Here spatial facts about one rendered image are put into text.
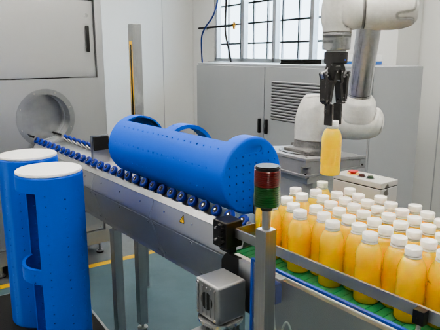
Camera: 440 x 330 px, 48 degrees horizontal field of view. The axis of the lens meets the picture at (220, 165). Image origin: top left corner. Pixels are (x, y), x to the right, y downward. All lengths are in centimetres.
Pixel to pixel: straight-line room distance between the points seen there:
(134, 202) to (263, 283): 114
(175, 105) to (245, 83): 323
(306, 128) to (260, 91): 182
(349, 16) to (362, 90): 72
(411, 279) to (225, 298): 54
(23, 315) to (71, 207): 81
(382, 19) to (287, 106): 228
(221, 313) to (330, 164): 59
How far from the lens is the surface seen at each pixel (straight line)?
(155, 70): 721
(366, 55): 224
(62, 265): 226
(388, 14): 163
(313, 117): 230
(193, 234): 191
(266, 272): 125
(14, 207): 260
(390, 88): 343
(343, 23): 162
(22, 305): 279
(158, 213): 211
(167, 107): 732
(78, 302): 237
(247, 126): 426
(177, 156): 192
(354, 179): 179
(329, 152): 166
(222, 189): 171
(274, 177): 117
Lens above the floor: 152
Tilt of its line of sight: 13 degrees down
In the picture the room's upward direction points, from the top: straight up
